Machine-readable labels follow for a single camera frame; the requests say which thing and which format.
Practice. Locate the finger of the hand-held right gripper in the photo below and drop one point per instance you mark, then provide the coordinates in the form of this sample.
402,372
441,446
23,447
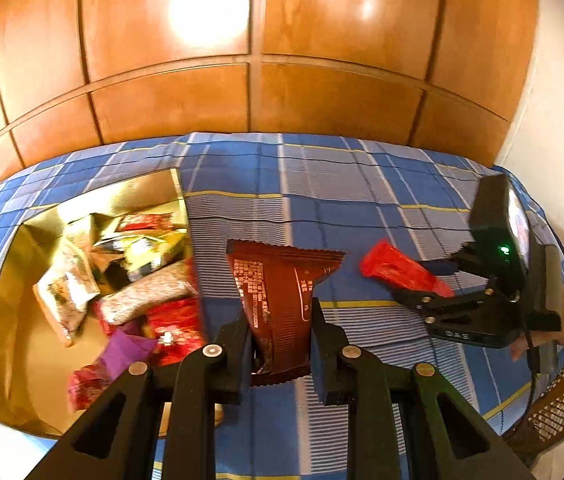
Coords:
472,265
452,305

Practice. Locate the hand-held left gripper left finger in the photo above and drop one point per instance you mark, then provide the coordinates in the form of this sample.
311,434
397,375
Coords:
242,360

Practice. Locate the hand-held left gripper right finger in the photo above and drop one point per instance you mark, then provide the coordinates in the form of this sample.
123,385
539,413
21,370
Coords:
319,360

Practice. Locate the plain red snack packet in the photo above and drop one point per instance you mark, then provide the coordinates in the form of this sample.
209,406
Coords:
392,265

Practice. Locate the shiny red foil packet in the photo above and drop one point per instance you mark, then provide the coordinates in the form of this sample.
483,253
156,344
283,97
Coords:
176,325

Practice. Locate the dark brown snack packet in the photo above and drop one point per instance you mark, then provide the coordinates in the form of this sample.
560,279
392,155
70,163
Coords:
277,290

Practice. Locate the clear sesame bar packet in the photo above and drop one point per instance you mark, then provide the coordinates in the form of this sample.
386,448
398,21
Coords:
146,290

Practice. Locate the purple snack packet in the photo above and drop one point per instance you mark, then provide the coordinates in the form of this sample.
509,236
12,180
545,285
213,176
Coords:
121,352

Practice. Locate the yellow-green snack bag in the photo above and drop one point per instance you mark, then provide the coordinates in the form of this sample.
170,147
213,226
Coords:
146,252

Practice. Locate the small red candy packet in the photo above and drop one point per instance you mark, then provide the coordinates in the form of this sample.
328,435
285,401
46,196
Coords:
86,385

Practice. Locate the red patterned candy bar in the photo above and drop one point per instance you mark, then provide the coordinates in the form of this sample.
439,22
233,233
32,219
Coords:
144,222

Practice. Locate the beige translucent snack packet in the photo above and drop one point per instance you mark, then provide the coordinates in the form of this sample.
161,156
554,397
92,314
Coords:
84,232

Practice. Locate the black box with gold inside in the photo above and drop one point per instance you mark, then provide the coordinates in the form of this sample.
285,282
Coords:
16,360

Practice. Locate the blue plaid bedsheet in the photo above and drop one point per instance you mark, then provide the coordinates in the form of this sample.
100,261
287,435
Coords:
362,200

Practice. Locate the woven rattan chair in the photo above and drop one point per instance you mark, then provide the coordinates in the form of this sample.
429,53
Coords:
562,405

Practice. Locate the wooden wardrobe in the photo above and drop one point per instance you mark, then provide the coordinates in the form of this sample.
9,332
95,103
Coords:
312,100

